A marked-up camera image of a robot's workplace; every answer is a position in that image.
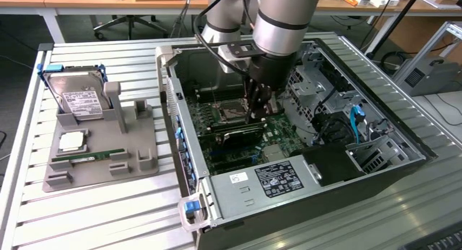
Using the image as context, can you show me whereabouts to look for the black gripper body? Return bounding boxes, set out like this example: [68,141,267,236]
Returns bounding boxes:
[247,51,299,89]

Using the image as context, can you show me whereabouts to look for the graphics card with metal bracket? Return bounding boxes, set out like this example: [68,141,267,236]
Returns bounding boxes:
[211,125,264,149]

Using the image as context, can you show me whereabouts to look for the black RAM slot bank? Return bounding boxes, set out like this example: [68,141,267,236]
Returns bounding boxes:
[193,86,247,103]
[208,119,265,134]

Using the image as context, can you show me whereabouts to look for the CPU socket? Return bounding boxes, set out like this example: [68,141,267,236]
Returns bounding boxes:
[216,100,249,123]

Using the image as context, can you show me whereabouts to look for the thin locking lever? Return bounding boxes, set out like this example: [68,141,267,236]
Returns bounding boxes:
[209,81,220,110]

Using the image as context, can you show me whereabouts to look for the green motherboard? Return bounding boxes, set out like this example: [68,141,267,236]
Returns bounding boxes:
[185,83,307,175]

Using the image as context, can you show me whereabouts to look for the silver drive cage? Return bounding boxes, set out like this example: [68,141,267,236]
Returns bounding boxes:
[283,48,366,147]

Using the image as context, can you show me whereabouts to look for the silver chipset heat sink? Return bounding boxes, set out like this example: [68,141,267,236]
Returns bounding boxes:
[263,146,285,163]

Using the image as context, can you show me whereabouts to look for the black expansion slot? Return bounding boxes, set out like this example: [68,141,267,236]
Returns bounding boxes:
[212,156,253,172]

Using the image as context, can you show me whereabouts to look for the wooden desk with clutter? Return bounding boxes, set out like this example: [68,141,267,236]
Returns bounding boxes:
[310,0,462,52]

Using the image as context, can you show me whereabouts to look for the grey power supply unit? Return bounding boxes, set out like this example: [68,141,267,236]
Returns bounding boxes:
[207,155,326,221]

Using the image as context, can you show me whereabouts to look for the black tripod pole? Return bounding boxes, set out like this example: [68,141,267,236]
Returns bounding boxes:
[363,0,427,61]

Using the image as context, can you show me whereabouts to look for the silver disk bay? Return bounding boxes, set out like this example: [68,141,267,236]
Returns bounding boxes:
[344,136,423,175]

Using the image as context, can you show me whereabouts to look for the white small box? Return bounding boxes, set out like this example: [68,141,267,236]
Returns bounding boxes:
[371,0,400,9]

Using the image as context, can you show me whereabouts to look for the black office chair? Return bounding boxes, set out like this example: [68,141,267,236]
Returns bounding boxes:
[92,14,171,41]

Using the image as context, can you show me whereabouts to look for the grey tower computer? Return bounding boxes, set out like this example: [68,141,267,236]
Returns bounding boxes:
[391,55,462,97]

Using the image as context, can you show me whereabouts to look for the grey parts rack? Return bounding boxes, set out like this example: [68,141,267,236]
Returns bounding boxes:
[41,81,161,193]

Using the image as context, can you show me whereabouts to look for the black open PC case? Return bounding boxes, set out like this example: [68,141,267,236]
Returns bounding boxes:
[155,37,439,250]

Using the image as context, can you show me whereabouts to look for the silver hard disk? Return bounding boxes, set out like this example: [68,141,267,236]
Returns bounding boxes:
[46,71,111,121]

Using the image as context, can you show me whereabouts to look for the green RAM stick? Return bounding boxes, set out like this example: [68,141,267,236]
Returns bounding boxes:
[50,148,127,163]

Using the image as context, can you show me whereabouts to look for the silver CPU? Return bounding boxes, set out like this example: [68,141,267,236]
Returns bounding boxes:
[58,131,87,152]

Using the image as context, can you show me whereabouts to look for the blue disk caddy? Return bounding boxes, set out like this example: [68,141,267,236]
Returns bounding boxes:
[34,63,109,110]

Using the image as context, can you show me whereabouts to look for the wooden desk with white legs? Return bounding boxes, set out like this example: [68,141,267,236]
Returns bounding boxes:
[0,0,209,44]

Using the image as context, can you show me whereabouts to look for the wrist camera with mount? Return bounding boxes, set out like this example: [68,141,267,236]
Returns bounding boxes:
[217,41,267,74]

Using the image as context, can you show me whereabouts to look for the blue flat wire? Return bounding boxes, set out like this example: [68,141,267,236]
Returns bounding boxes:
[348,105,366,145]

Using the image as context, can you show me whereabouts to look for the black camera cable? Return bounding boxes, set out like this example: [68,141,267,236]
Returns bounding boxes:
[192,0,255,77]

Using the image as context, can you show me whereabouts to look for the coiled black floor cable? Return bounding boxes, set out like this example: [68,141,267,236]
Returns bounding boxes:
[380,51,408,71]

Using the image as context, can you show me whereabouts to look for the aluminium profile frame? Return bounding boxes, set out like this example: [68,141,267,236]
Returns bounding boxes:
[391,20,462,80]

